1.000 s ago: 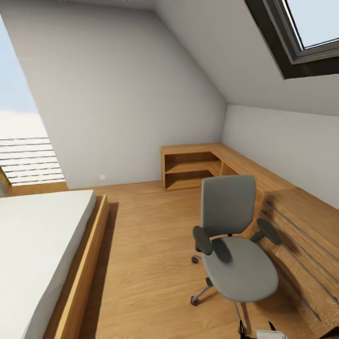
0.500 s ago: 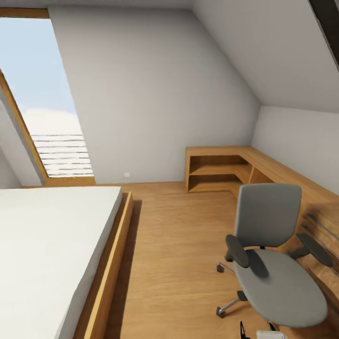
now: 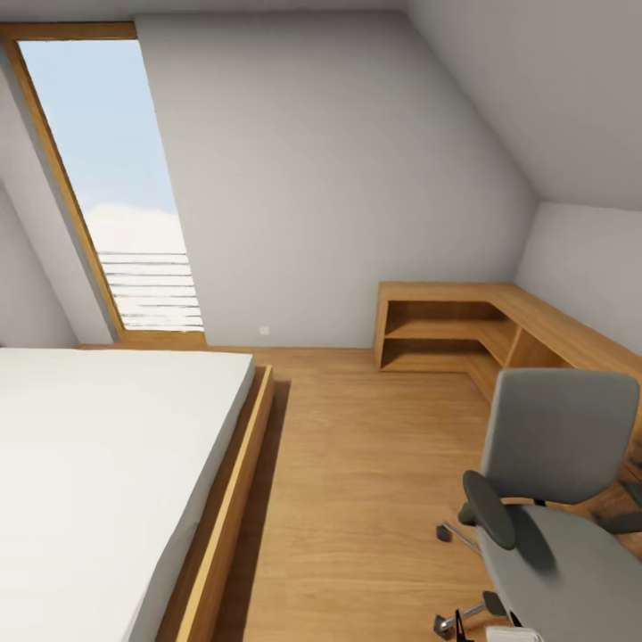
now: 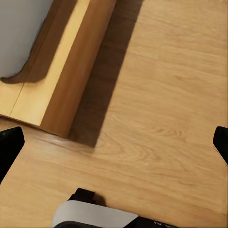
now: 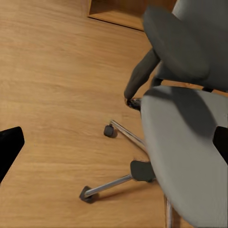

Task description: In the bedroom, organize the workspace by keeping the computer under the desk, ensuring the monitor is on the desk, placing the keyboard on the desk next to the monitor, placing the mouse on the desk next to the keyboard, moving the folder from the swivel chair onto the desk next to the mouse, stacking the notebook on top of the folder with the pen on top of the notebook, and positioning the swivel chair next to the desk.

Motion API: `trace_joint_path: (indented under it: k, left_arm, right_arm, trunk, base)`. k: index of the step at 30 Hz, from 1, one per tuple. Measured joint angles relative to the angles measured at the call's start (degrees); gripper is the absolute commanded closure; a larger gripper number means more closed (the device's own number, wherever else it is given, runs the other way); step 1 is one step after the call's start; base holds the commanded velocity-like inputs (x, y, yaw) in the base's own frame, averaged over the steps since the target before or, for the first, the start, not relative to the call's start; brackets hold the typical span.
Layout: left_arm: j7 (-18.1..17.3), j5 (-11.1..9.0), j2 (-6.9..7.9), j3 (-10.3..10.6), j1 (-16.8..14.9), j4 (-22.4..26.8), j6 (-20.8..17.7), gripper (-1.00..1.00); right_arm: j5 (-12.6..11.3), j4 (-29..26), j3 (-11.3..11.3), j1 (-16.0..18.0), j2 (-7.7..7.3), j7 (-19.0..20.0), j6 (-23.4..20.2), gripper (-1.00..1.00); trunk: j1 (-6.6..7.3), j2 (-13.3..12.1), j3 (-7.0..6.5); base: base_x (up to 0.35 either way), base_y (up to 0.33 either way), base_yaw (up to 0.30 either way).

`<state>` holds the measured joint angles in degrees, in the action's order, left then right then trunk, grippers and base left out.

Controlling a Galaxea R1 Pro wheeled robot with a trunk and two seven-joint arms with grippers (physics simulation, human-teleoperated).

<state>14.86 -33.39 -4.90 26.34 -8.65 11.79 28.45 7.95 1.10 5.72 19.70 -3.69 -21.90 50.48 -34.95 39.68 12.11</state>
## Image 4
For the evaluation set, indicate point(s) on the bed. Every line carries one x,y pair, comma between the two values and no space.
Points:
47,51

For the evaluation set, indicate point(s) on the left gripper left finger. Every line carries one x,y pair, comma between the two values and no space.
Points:
11,142

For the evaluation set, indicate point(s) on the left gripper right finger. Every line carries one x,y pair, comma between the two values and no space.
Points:
221,141

